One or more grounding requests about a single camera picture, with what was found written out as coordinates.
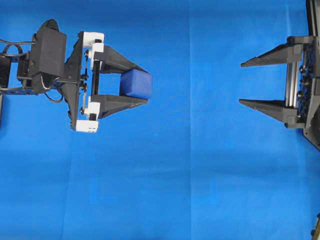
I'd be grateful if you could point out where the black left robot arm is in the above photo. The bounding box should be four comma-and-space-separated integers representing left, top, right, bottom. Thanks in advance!
0, 19, 153, 133

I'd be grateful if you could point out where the blue table cloth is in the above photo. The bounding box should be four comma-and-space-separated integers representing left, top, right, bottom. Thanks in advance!
0, 0, 320, 240

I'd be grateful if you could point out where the blue cube block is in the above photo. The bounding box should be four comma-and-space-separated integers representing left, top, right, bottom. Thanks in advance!
119, 69, 153, 100

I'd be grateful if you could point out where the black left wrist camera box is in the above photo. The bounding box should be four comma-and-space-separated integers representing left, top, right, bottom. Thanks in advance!
28, 19, 67, 94

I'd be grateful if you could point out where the left gripper white-capped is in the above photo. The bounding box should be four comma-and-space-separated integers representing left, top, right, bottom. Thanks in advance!
64, 31, 148, 133

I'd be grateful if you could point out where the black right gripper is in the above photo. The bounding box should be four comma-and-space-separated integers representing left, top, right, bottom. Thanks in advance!
239, 36, 320, 149

